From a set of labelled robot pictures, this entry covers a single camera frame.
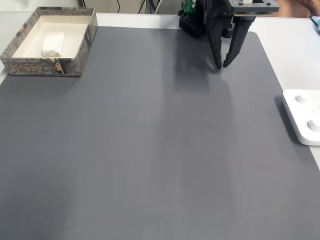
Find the white block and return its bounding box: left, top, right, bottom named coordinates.
left=41, top=31, right=65, bottom=58

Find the brown patterned cardboard box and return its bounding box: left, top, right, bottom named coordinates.
left=0, top=6, right=98, bottom=78

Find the person's hand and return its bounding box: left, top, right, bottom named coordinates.
left=276, top=0, right=320, bottom=19

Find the green circuit board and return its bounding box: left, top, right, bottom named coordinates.
left=183, top=0, right=196, bottom=13

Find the blue object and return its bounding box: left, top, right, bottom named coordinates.
left=310, top=15, right=320, bottom=31

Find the grey table mat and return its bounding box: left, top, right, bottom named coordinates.
left=0, top=25, right=320, bottom=240

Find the white cable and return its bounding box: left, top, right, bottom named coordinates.
left=153, top=0, right=164, bottom=15

